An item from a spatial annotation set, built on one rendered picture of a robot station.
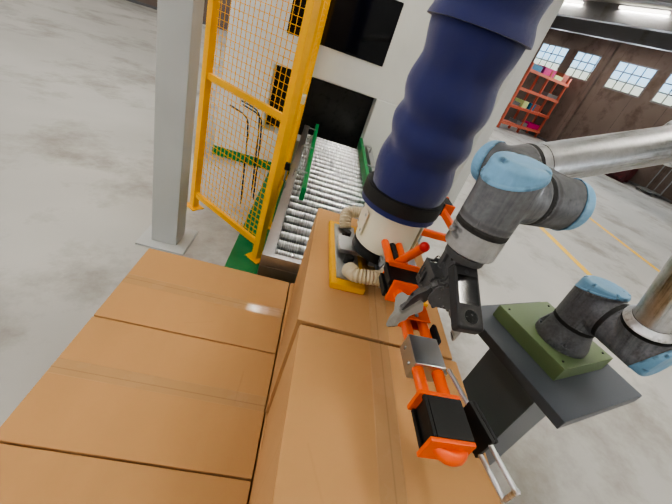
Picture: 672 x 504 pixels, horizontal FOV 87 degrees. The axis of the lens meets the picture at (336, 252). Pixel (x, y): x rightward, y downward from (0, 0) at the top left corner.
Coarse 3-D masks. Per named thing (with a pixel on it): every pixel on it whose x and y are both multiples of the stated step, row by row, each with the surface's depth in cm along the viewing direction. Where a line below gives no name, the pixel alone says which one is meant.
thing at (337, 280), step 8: (336, 224) 120; (336, 232) 115; (344, 232) 112; (352, 232) 118; (336, 240) 111; (336, 248) 107; (336, 256) 104; (344, 256) 105; (352, 256) 102; (336, 264) 101; (344, 264) 102; (360, 264) 105; (336, 272) 98; (336, 280) 95; (344, 280) 96; (336, 288) 95; (344, 288) 95; (352, 288) 95; (360, 288) 96
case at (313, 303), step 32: (320, 224) 122; (352, 224) 130; (320, 256) 106; (320, 288) 94; (288, 320) 117; (320, 320) 84; (352, 320) 88; (384, 320) 91; (288, 352) 88; (448, 352) 89
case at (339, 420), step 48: (336, 336) 81; (288, 384) 71; (336, 384) 71; (384, 384) 74; (432, 384) 78; (288, 432) 60; (336, 432) 63; (384, 432) 65; (288, 480) 54; (336, 480) 56; (384, 480) 58; (432, 480) 61; (480, 480) 64
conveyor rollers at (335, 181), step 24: (336, 144) 347; (312, 168) 276; (336, 168) 295; (360, 168) 313; (312, 192) 239; (336, 192) 250; (360, 192) 268; (288, 216) 201; (312, 216) 210; (288, 240) 186
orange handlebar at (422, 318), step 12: (444, 216) 126; (384, 240) 97; (444, 240) 111; (384, 252) 93; (420, 312) 75; (408, 324) 71; (420, 324) 73; (420, 372) 62; (432, 372) 64; (420, 384) 60; (444, 384) 61; (444, 456) 51; (456, 456) 51
